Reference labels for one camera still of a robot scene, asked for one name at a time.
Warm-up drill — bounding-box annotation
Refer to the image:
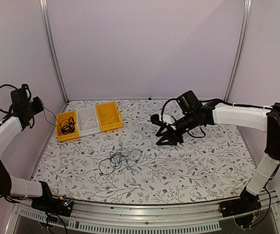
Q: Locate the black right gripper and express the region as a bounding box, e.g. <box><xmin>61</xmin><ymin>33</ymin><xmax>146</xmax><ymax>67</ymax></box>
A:
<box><xmin>156</xmin><ymin>112</ymin><xmax>198</xmax><ymax>146</ymax></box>

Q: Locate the black thin cable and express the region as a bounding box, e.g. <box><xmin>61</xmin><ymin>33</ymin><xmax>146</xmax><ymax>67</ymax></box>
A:
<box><xmin>42</xmin><ymin>107</ymin><xmax>79</xmax><ymax>136</ymax></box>

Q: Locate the black cable pile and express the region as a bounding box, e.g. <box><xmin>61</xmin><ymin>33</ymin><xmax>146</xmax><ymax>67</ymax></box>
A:
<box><xmin>98</xmin><ymin>142</ymin><xmax>144</xmax><ymax>176</ymax></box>

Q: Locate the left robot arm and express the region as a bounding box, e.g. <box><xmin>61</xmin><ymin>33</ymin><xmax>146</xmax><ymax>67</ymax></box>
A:
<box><xmin>0</xmin><ymin>84</ymin><xmax>57</xmax><ymax>212</ymax></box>

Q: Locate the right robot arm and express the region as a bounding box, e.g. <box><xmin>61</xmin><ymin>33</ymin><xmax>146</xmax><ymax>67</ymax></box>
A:
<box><xmin>150</xmin><ymin>90</ymin><xmax>280</xmax><ymax>213</ymax></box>

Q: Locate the left yellow plastic bin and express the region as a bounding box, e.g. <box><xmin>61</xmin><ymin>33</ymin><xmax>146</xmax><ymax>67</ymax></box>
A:
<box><xmin>55</xmin><ymin>111</ymin><xmax>80</xmax><ymax>142</ymax></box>

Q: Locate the yellow plastic bin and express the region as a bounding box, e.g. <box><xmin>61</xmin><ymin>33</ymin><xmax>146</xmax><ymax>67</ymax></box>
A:
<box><xmin>55</xmin><ymin>111</ymin><xmax>80</xmax><ymax>142</ymax></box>
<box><xmin>96</xmin><ymin>101</ymin><xmax>122</xmax><ymax>132</ymax></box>

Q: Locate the floral table cloth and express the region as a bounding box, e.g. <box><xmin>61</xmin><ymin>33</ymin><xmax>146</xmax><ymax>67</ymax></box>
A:
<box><xmin>33</xmin><ymin>100</ymin><xmax>255</xmax><ymax>204</ymax></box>

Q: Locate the white translucent plastic bin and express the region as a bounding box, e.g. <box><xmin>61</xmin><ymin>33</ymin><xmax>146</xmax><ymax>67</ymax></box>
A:
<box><xmin>77</xmin><ymin>106</ymin><xmax>100</xmax><ymax>137</ymax></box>

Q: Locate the right yellow plastic bin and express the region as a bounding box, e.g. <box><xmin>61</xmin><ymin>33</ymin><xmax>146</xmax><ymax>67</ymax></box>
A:
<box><xmin>96</xmin><ymin>101</ymin><xmax>122</xmax><ymax>132</ymax></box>

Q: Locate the back aluminium floor rail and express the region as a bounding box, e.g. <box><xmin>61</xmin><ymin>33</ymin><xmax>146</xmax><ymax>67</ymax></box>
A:
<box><xmin>68</xmin><ymin>97</ymin><xmax>222</xmax><ymax>103</ymax></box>

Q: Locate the aluminium front rail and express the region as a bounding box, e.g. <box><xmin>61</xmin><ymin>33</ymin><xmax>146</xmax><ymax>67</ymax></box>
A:
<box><xmin>5</xmin><ymin>190</ymin><xmax>280</xmax><ymax>234</ymax></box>

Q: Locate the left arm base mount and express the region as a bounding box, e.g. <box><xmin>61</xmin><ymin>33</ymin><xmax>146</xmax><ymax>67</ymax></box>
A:
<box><xmin>31</xmin><ymin>181</ymin><xmax>74</xmax><ymax>217</ymax></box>

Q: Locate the left aluminium corner post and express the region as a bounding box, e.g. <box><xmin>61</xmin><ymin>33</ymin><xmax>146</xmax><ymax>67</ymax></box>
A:
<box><xmin>39</xmin><ymin>0</ymin><xmax>69</xmax><ymax>104</ymax></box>

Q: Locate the aluminium corner post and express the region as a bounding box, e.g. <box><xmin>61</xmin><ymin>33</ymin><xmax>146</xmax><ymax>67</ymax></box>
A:
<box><xmin>39</xmin><ymin>0</ymin><xmax>69</xmax><ymax>104</ymax></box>
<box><xmin>223</xmin><ymin>0</ymin><xmax>252</xmax><ymax>102</ymax></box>

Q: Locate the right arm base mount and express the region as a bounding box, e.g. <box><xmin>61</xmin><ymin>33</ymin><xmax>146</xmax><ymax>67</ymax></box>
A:
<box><xmin>218</xmin><ymin>190</ymin><xmax>261</xmax><ymax>229</ymax></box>

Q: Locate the right aluminium corner post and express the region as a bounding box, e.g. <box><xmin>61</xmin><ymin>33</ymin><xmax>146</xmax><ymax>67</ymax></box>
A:
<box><xmin>223</xmin><ymin>0</ymin><xmax>252</xmax><ymax>102</ymax></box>

